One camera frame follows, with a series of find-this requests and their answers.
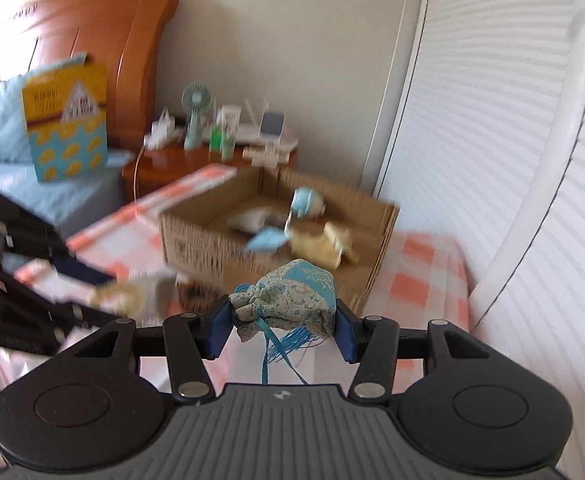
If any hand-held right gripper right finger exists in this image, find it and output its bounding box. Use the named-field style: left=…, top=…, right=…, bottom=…
left=335, top=299, right=496, bottom=403

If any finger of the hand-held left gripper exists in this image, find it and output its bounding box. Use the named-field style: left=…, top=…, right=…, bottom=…
left=0, top=190, right=116, bottom=287
left=0, top=259, right=129, bottom=332

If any small green desk fan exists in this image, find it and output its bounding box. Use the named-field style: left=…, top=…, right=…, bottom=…
left=181, top=81, right=214, bottom=151

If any wooden bed headboard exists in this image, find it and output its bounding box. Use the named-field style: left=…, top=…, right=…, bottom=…
left=0, top=0, right=179, bottom=162

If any cream fluffy scrunchie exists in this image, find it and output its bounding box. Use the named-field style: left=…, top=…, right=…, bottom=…
left=91, top=281, right=146, bottom=319

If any blue face mask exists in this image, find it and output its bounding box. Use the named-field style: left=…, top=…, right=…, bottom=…
left=246, top=226, right=292, bottom=254

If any brown fluffy scrunchie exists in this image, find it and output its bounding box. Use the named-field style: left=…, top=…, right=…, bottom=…
left=178, top=281, right=223, bottom=312

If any white remote control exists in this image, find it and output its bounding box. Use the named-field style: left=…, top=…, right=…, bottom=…
left=241, top=144, right=289, bottom=167

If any white cosmetic tube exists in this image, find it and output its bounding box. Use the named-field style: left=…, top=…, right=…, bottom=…
left=219, top=104, right=242, bottom=133

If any blue brocade drawstring pouch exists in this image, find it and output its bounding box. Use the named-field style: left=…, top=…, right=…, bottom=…
left=228, top=258, right=337, bottom=387

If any pale yellow cloth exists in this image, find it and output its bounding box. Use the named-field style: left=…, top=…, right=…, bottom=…
left=289, top=221, right=362, bottom=269

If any white louvered closet door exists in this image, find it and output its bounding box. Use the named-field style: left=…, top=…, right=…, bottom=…
left=467, top=0, right=585, bottom=480
left=374, top=0, right=581, bottom=288

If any light blue bed sheet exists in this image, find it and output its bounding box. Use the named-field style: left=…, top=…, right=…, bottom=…
left=0, top=147, right=129, bottom=243

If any white router with phone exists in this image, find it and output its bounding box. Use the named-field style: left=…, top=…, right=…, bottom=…
left=232, top=124, right=299, bottom=155

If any yellow and blue snack bag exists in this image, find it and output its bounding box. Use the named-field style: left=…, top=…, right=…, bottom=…
left=21, top=52, right=110, bottom=184

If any brown cardboard box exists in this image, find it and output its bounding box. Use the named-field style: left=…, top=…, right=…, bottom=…
left=160, top=166, right=401, bottom=312

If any white charging cable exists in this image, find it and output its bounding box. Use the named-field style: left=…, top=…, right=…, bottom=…
left=132, top=146, right=148, bottom=202

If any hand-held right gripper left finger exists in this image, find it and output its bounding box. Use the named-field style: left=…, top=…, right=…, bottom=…
left=62, top=305, right=233, bottom=403

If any blue and white plush toy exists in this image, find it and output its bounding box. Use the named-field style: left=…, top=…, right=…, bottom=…
left=285, top=186, right=329, bottom=231

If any wooden nightstand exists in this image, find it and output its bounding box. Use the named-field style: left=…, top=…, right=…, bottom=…
left=134, top=136, right=299, bottom=202

